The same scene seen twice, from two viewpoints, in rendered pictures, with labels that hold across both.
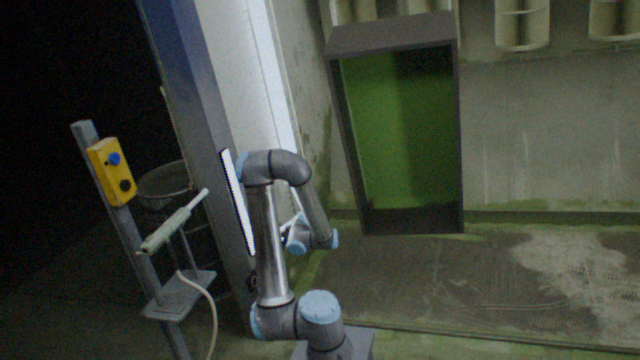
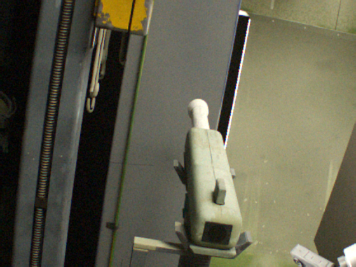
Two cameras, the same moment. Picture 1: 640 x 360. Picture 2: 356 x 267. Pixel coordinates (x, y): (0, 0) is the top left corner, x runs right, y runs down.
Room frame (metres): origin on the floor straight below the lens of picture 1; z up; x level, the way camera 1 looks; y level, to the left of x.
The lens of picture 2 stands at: (1.06, 1.09, 1.40)
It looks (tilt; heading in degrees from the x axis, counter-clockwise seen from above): 16 degrees down; 333
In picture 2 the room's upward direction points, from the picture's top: 10 degrees clockwise
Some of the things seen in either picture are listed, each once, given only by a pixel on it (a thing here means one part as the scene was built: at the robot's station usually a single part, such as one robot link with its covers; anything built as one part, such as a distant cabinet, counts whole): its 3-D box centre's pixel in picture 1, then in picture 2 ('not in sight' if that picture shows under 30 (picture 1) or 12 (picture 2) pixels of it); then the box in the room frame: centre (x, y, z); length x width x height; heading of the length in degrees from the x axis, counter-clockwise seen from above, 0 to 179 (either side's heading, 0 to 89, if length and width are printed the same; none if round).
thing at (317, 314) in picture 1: (319, 318); not in sight; (1.36, 0.11, 0.83); 0.17 x 0.15 x 0.18; 76
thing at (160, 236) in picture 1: (183, 232); (194, 212); (1.84, 0.65, 1.05); 0.49 x 0.05 x 0.23; 157
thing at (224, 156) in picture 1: (238, 204); (210, 178); (2.17, 0.44, 0.96); 0.06 x 0.02 x 0.63; 157
